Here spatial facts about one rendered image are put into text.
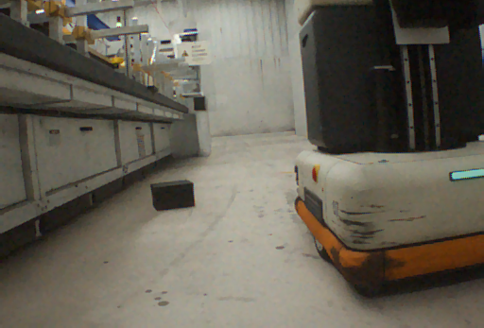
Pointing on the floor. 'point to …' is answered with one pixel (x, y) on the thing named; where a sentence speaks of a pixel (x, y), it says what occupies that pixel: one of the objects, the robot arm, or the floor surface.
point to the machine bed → (68, 163)
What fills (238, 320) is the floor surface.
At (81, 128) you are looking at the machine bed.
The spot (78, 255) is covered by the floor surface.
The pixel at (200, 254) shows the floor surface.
